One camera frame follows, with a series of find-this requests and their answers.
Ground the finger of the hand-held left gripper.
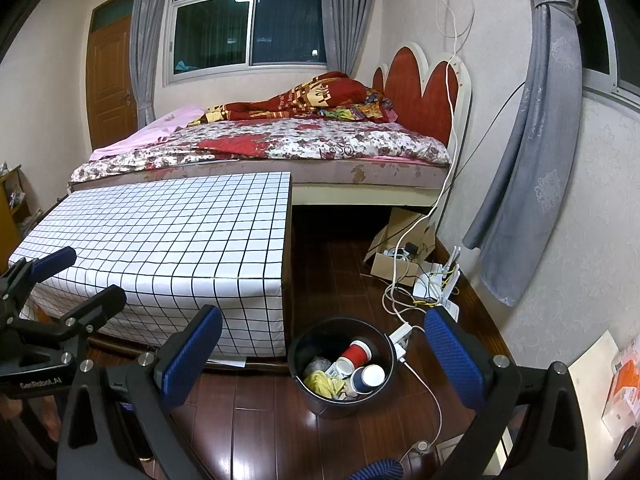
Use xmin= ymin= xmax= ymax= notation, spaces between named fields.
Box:
xmin=50 ymin=284 xmax=127 ymax=343
xmin=0 ymin=246 xmax=78 ymax=313

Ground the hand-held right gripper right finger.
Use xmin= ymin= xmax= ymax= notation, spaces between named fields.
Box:
xmin=424 ymin=307 xmax=588 ymax=480

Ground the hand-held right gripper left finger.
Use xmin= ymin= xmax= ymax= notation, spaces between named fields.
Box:
xmin=57 ymin=304 xmax=224 ymax=480

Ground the blue paper cup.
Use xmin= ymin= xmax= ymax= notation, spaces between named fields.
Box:
xmin=348 ymin=364 xmax=386 ymax=396

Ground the red paper cup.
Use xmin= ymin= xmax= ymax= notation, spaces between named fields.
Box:
xmin=336 ymin=340 xmax=372 ymax=378

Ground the clear plastic bag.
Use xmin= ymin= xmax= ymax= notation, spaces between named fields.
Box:
xmin=305 ymin=356 xmax=336 ymax=376

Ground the yellow plastic bag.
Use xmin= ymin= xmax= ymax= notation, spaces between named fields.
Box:
xmin=304 ymin=370 xmax=351 ymax=400

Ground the black plastic bin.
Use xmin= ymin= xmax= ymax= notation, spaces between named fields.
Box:
xmin=287 ymin=316 xmax=398 ymax=420

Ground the white power strip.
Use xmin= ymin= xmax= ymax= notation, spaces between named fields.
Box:
xmin=389 ymin=323 xmax=413 ymax=363

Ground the wooden cabinet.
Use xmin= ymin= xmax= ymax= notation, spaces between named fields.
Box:
xmin=0 ymin=162 xmax=31 ymax=261

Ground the white router with antennas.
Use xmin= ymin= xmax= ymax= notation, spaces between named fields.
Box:
xmin=412 ymin=246 xmax=461 ymax=306

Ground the white checked tablecloth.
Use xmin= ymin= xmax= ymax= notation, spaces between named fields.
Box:
xmin=7 ymin=171 xmax=293 ymax=361

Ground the cardboard box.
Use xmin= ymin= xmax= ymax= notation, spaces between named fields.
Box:
xmin=362 ymin=207 xmax=441 ymax=281

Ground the blue braided object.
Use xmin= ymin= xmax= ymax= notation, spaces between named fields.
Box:
xmin=347 ymin=457 xmax=405 ymax=480

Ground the white paper sheet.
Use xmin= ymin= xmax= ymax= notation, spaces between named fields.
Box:
xmin=567 ymin=330 xmax=621 ymax=436

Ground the pink sheet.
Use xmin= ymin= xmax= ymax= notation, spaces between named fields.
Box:
xmin=89 ymin=105 xmax=206 ymax=163

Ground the orange and white box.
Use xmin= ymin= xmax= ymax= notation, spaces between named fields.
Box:
xmin=600 ymin=345 xmax=640 ymax=436

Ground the wooden door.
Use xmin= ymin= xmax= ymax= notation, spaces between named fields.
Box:
xmin=85 ymin=0 xmax=141 ymax=151

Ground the grey patterned curtain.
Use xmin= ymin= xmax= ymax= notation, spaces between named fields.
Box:
xmin=462 ymin=0 xmax=583 ymax=308

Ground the bed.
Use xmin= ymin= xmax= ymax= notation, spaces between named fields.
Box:
xmin=67 ymin=120 xmax=453 ymax=211

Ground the floral quilt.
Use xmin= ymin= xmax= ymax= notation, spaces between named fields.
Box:
xmin=70 ymin=120 xmax=452 ymax=183

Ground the red scalloped headboard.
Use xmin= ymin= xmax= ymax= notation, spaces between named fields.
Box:
xmin=371 ymin=41 xmax=472 ymax=211

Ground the red printed blanket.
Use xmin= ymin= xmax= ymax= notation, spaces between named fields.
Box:
xmin=187 ymin=71 xmax=401 ymax=126

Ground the large sliding window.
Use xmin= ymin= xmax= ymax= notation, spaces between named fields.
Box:
xmin=162 ymin=0 xmax=333 ymax=86

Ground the small side window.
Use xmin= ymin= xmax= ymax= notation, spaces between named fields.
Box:
xmin=575 ymin=0 xmax=640 ymax=106

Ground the thin white cable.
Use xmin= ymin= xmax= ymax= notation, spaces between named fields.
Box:
xmin=400 ymin=357 xmax=446 ymax=458

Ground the long white cable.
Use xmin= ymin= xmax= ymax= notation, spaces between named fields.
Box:
xmin=382 ymin=0 xmax=476 ymax=328

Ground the black cable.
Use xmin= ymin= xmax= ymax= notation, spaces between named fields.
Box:
xmin=375 ymin=81 xmax=527 ymax=261

